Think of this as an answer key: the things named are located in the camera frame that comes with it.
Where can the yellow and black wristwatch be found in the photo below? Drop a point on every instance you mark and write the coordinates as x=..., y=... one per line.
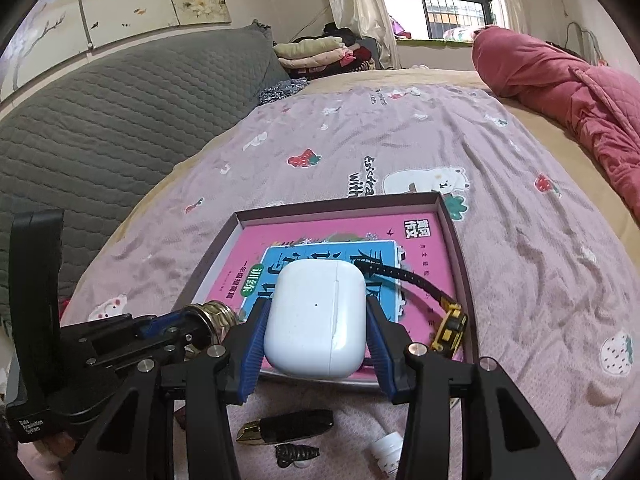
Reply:
x=450, y=330

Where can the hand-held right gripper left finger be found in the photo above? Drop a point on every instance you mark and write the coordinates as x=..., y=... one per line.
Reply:
x=252, y=355

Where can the red quilted duvet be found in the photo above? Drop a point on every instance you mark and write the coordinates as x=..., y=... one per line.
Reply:
x=550, y=75

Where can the pile of dark clothes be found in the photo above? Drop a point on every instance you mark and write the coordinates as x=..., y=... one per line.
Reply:
x=365, y=57

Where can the white earbuds case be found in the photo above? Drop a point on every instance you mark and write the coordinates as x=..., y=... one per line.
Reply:
x=315, y=320

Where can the purple cloth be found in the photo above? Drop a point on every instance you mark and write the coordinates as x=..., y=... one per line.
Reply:
x=400, y=29

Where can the floral wall painting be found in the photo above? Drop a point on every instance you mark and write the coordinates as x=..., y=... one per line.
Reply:
x=125, y=5

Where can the grey quilted headboard cover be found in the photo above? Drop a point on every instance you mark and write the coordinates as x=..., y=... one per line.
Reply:
x=100, y=135

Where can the black hair clip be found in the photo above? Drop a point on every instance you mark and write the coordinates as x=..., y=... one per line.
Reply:
x=297, y=452

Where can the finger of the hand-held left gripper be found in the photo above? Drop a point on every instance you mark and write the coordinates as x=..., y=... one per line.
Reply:
x=160, y=325
x=130, y=352

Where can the black and gold lipstick tube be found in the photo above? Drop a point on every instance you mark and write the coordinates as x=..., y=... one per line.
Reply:
x=295, y=425

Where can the pink folded cloth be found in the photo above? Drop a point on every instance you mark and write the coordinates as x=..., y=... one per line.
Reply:
x=315, y=62

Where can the blue floral cloth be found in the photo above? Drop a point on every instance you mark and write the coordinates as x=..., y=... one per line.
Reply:
x=282, y=92

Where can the pink printed blanket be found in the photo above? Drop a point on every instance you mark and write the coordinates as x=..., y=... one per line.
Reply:
x=525, y=260

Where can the shallow dark cardboard box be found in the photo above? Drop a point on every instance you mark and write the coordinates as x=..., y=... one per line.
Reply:
x=325, y=210

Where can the pink and blue book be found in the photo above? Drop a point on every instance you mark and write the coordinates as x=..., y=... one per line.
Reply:
x=435, y=245

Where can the white pill bottle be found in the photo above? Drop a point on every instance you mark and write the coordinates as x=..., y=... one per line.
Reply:
x=387, y=452

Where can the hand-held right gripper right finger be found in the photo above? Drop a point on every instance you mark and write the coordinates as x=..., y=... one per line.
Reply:
x=387, y=355

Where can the gold ribbed cylinder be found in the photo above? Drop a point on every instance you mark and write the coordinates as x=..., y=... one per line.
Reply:
x=220, y=312

